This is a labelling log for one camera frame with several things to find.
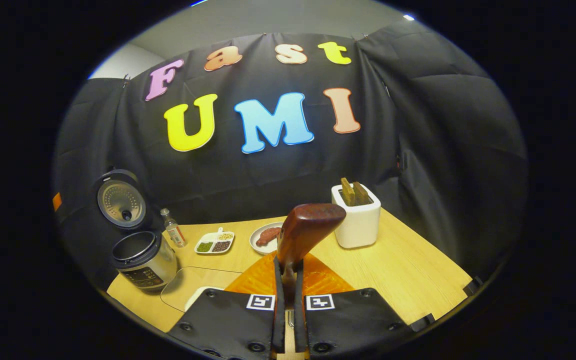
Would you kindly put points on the black backdrop cloth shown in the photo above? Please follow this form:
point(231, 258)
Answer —
point(443, 150)

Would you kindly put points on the clear glass tray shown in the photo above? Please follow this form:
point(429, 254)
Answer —
point(193, 277)

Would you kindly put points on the brown wooden spoon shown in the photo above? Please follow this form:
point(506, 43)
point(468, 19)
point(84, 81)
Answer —
point(308, 225)

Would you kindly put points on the black table edge bracket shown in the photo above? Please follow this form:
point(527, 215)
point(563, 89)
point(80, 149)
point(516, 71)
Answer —
point(423, 322)
point(473, 286)

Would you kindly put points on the white square utensil holder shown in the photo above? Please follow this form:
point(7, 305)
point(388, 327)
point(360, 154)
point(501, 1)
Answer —
point(360, 230)

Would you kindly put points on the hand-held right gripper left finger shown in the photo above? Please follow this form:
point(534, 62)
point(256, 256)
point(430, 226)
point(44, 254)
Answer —
point(279, 315)

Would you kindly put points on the small ceiling light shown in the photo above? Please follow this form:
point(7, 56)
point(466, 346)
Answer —
point(408, 17)

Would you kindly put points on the silver black rice cooker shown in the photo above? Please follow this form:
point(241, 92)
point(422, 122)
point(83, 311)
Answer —
point(143, 260)

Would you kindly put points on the white divided bean dish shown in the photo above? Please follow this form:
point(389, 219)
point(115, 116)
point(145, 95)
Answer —
point(213, 235)

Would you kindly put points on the white round plate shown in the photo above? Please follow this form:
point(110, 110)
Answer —
point(258, 247)

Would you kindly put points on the brown meat piece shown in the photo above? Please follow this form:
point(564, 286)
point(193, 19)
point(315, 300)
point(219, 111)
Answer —
point(267, 236)

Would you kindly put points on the small clear glass bottle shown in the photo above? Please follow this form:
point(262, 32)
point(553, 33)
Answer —
point(175, 235)

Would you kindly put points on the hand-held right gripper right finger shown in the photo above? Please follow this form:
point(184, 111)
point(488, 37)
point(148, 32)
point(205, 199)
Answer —
point(299, 315)

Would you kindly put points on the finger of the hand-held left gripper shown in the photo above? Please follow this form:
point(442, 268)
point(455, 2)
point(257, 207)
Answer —
point(57, 201)

